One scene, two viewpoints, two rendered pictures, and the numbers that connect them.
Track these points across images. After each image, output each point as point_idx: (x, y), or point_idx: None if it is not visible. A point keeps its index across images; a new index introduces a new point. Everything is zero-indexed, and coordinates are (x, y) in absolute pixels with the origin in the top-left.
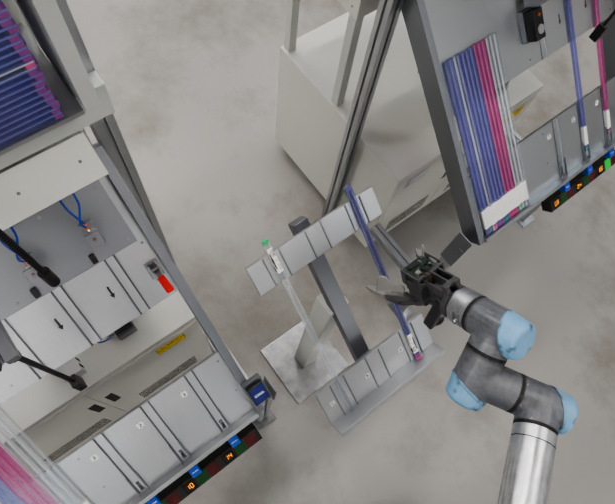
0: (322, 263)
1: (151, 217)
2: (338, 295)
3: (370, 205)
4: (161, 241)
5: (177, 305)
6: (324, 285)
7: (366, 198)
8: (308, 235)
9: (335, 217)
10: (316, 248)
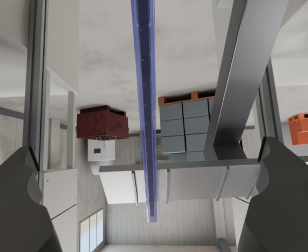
0: (233, 104)
1: (271, 119)
2: (256, 14)
3: (120, 188)
4: (264, 72)
5: None
6: (263, 62)
7: (124, 196)
8: (245, 191)
9: (190, 194)
10: (250, 175)
